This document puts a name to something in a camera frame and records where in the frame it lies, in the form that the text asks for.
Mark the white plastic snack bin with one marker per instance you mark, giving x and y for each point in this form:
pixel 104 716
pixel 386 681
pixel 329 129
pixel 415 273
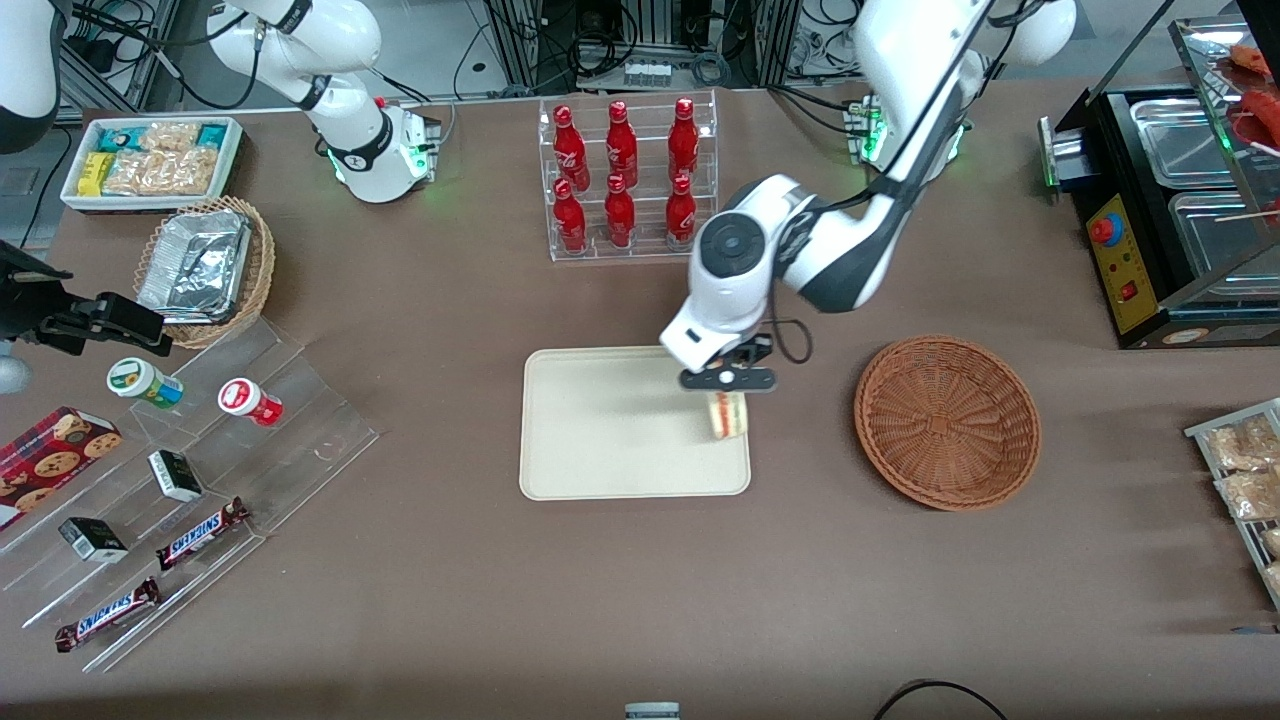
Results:
pixel 70 190

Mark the clear bag of snacks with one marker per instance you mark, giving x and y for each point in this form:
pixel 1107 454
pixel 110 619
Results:
pixel 1272 542
pixel 1250 495
pixel 1240 445
pixel 1274 578

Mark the snickers bar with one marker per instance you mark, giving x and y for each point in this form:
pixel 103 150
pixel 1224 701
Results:
pixel 200 535
pixel 108 615

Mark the red cola bottle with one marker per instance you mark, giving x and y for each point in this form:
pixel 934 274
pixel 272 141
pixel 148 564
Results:
pixel 620 218
pixel 680 212
pixel 621 145
pixel 683 140
pixel 568 145
pixel 570 222

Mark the tray of packaged snacks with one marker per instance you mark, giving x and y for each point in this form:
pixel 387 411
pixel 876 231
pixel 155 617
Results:
pixel 1200 432

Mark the red round machine knob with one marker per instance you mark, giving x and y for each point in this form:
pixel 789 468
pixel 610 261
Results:
pixel 1105 230

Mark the small black box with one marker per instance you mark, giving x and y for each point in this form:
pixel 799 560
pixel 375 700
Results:
pixel 175 476
pixel 92 540

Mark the red cookie box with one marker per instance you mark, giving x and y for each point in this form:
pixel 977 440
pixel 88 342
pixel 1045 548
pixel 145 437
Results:
pixel 50 465

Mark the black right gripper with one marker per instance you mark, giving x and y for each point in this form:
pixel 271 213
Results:
pixel 32 312

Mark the clear acrylic stepped shelf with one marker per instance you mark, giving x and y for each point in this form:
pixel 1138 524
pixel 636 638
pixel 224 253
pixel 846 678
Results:
pixel 300 430

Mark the white power strip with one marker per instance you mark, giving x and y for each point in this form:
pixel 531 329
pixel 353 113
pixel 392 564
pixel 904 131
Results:
pixel 647 73

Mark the brown wicker basket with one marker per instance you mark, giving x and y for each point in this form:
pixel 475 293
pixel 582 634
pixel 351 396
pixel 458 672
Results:
pixel 945 425

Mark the green lid cup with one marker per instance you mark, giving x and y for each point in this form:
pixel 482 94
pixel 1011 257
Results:
pixel 135 378

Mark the red lid cup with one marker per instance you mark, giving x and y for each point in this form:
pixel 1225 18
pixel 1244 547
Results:
pixel 242 398

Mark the silver foil tray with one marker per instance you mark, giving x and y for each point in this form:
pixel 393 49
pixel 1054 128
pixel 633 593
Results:
pixel 195 265

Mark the clear acrylic bottle rack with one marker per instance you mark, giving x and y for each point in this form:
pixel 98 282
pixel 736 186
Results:
pixel 650 250

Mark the light wicker basket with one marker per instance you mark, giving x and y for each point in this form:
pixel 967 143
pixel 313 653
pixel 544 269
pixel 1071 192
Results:
pixel 260 270

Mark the yellow snack pack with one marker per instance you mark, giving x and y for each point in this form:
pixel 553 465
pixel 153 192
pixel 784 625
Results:
pixel 95 174

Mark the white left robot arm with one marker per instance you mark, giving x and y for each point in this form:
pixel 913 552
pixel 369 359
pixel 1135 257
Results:
pixel 850 250

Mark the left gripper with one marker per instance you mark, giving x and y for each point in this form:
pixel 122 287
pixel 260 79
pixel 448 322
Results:
pixel 752 351

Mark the black food warmer machine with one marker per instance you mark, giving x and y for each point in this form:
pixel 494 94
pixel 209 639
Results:
pixel 1150 310

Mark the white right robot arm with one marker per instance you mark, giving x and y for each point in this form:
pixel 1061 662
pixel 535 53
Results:
pixel 365 150

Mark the triangular sandwich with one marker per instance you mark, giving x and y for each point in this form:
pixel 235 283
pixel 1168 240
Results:
pixel 728 418

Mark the teal snack pack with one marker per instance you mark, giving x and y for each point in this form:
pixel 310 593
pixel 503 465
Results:
pixel 120 138
pixel 212 135

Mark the steel pan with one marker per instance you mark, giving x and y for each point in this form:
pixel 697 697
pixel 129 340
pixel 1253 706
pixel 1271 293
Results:
pixel 1180 145
pixel 1215 235

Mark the beige plastic tray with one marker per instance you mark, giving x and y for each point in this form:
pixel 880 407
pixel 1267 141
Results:
pixel 610 430

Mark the clear bag of nuts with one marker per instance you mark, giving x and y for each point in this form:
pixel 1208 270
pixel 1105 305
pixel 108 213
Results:
pixel 190 170
pixel 170 136
pixel 130 174

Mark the grey device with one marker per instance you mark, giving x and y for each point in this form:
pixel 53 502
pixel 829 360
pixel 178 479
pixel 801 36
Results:
pixel 652 712

